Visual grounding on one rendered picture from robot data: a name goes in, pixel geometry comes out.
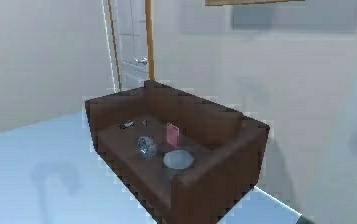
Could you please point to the brown leather sofa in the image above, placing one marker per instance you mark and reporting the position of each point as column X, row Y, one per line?
column 199, row 186

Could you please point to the black remote control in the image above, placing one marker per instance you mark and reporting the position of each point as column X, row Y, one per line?
column 126, row 125

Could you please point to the wooden framed wall picture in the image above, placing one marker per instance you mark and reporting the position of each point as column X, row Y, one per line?
column 252, row 2

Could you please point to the small grey object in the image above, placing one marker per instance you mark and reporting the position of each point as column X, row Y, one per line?
column 145, row 123

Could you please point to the pink book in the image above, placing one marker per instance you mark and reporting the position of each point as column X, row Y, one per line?
column 172, row 134

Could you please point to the white bowl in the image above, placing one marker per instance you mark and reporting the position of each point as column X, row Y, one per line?
column 178, row 159

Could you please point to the white room door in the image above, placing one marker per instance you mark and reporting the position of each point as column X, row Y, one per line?
column 132, row 40

